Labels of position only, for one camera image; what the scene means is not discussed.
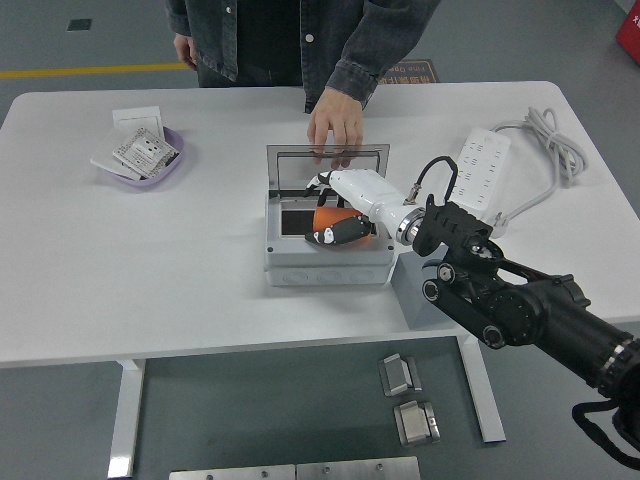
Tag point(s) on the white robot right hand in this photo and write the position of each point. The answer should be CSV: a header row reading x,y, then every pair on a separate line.
x,y
370,192

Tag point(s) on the person's left hand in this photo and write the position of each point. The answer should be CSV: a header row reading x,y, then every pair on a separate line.
x,y
337,120

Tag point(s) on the person's right hand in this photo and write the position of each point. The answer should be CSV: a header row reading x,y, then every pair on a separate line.
x,y
184,50

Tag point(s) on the orange cylinder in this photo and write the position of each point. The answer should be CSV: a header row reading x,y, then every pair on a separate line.
x,y
330,217

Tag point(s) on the grey box with clear lid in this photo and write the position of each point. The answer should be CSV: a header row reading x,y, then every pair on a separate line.
x,y
325,265

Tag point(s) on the person's right forearm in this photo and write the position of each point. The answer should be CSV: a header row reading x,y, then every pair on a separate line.
x,y
180,17

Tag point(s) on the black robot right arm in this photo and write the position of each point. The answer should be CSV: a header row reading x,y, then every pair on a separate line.
x,y
525,305

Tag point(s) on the person's left forearm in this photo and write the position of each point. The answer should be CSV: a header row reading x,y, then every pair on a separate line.
x,y
380,45

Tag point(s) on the grey cube with round hole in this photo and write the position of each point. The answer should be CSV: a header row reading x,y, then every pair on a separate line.
x,y
405,290

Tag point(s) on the brown floor sign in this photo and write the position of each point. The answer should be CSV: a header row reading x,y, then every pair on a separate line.
x,y
412,72

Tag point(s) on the person's torso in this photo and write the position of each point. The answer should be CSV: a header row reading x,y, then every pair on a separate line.
x,y
280,40

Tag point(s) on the black floor hatch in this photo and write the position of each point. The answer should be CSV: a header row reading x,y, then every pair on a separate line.
x,y
80,25

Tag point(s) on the white printed socket panel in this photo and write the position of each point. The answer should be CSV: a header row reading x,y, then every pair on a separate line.
x,y
142,149

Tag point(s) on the yellow floor tape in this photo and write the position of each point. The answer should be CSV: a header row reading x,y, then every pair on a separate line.
x,y
75,72

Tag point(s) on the white power strip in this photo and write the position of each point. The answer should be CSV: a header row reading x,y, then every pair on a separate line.
x,y
485,160

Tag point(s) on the white flat panel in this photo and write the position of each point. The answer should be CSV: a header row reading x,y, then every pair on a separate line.
x,y
105,152

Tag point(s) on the purple plastic tray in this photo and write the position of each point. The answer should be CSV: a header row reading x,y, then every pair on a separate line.
x,y
145,180

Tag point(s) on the silver metal block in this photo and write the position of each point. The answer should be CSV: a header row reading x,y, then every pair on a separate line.
x,y
416,425
396,375

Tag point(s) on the white table leg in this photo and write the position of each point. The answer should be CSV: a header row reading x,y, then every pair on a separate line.
x,y
126,415
482,400

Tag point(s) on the grey metal plate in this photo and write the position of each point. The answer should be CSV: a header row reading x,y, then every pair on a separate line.
x,y
230,474
357,470

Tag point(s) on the red object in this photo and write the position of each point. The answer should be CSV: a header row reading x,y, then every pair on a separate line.
x,y
630,32

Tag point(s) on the white blank switch plate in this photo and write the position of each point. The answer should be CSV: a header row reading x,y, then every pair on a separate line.
x,y
137,119

